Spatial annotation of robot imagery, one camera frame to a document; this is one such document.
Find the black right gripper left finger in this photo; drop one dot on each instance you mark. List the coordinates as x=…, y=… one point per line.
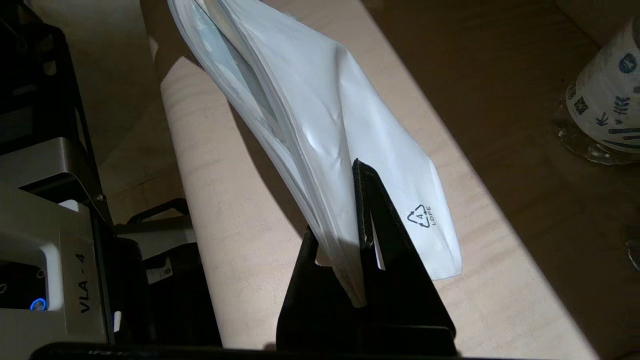
x=305, y=310

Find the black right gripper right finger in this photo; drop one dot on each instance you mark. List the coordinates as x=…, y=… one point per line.
x=405, y=310

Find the blue horse print pouch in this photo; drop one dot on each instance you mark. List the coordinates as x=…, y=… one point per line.
x=310, y=100

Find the robot base chassis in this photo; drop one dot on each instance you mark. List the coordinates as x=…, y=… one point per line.
x=50, y=225

